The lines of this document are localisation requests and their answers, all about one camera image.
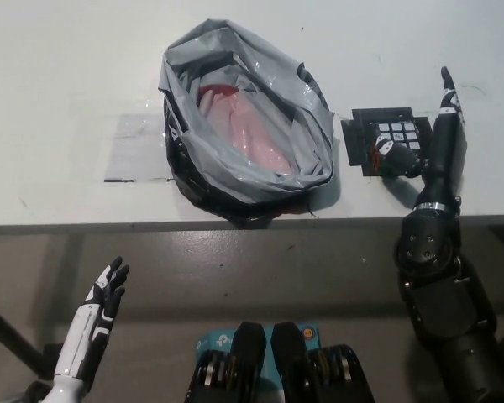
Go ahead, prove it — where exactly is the black diagonal strut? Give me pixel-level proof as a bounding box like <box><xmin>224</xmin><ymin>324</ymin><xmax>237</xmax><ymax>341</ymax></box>
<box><xmin>0</xmin><ymin>298</ymin><xmax>47</xmax><ymax>374</ymax></box>

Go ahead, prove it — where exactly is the black and teal robot torso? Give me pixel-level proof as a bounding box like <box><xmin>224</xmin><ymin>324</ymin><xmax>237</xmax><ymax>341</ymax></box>
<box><xmin>184</xmin><ymin>322</ymin><xmax>377</xmax><ymax>403</ymax></box>

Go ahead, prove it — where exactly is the red plastic piece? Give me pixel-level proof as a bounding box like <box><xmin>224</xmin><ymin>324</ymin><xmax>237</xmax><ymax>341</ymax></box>
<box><xmin>197</xmin><ymin>83</ymin><xmax>239</xmax><ymax>108</ymax></box>

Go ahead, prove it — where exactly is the grey plastic bag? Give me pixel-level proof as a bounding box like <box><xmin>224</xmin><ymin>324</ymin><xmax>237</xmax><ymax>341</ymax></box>
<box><xmin>157</xmin><ymin>21</ymin><xmax>336</xmax><ymax>230</ymax></box>

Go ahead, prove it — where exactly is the clear tape patch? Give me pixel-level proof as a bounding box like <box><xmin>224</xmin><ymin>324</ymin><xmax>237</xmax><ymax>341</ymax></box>
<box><xmin>102</xmin><ymin>113</ymin><xmax>177</xmax><ymax>185</ymax></box>

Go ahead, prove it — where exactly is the black tape square marker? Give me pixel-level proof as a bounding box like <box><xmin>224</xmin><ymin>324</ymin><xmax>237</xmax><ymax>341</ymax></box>
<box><xmin>339</xmin><ymin>107</ymin><xmax>433</xmax><ymax>177</ymax></box>

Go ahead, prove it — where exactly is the white and black left hand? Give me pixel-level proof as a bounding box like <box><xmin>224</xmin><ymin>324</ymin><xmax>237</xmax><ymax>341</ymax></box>
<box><xmin>35</xmin><ymin>256</ymin><xmax>131</xmax><ymax>403</ymax></box>

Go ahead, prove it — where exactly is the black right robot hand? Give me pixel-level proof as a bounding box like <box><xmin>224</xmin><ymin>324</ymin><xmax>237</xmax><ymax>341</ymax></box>
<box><xmin>369</xmin><ymin>65</ymin><xmax>467</xmax><ymax>213</ymax></box>

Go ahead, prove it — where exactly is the rubik's cube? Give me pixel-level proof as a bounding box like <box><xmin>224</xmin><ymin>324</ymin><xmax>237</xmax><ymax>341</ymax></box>
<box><xmin>363</xmin><ymin>122</ymin><xmax>422</xmax><ymax>177</ymax></box>

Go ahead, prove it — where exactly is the pink plastic sheet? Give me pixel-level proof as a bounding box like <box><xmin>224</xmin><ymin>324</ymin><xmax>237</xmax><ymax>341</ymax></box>
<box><xmin>199</xmin><ymin>92</ymin><xmax>295</xmax><ymax>173</ymax></box>

